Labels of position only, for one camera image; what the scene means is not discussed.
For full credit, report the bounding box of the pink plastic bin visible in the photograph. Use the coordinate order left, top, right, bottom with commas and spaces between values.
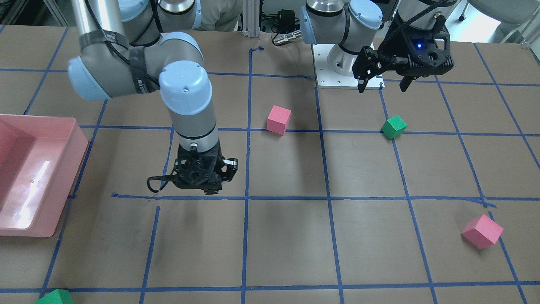
0, 114, 89, 237

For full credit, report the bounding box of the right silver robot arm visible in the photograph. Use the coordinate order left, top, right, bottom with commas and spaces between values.
67, 0, 238, 195

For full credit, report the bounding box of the green cube near bin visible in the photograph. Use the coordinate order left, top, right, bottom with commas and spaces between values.
35, 289, 74, 304

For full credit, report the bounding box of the green cube near base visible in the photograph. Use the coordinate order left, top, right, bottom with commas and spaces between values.
381, 115, 408, 140

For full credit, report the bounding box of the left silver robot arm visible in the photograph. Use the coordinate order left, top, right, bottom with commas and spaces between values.
300, 0, 458, 93

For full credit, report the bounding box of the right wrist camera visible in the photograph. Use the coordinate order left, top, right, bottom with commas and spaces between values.
167, 172, 199, 189

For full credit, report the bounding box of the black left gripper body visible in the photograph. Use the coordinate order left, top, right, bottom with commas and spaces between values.
378, 17, 454, 78

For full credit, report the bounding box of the pink cube far side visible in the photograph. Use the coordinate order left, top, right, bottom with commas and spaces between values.
461, 214, 504, 250

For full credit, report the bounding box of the person in beige clothes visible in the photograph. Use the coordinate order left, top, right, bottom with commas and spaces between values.
196, 0, 243, 32

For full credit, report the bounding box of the aluminium frame post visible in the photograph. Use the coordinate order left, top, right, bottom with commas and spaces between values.
242, 0, 260, 39

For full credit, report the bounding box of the pink cube near bases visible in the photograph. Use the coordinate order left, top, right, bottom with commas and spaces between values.
266, 105, 292, 136

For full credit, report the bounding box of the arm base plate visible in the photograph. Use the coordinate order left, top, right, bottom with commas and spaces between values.
312, 44, 359, 90

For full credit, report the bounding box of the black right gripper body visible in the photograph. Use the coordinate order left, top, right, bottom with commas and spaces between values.
173, 142, 223, 190

